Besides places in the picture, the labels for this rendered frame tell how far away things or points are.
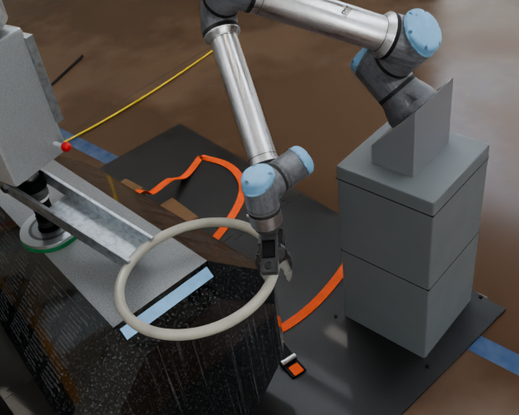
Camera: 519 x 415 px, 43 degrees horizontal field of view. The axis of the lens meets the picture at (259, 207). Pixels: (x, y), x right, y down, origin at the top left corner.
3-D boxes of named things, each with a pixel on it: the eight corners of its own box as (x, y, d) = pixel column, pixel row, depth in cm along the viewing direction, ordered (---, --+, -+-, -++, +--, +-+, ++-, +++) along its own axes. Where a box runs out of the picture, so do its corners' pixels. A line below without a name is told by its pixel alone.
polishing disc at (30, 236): (29, 258, 215) (27, 255, 214) (14, 224, 230) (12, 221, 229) (90, 231, 221) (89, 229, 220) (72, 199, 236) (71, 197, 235)
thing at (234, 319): (81, 310, 189) (77, 303, 187) (184, 209, 219) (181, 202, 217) (216, 367, 164) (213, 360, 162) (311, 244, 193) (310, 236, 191)
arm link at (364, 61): (395, 87, 236) (364, 50, 236) (423, 63, 221) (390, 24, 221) (371, 109, 229) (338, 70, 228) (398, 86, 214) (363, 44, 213)
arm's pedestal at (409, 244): (390, 254, 319) (391, 104, 265) (487, 298, 291) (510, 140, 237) (329, 319, 293) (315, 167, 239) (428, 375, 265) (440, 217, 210)
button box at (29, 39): (40, 118, 205) (7, 34, 187) (46, 114, 207) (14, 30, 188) (58, 123, 201) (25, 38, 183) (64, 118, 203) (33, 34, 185)
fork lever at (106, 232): (-43, 173, 216) (-46, 162, 213) (2, 142, 228) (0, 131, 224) (120, 279, 198) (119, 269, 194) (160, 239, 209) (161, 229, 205)
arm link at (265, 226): (280, 218, 173) (244, 222, 175) (282, 232, 176) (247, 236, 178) (281, 198, 180) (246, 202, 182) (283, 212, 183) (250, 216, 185)
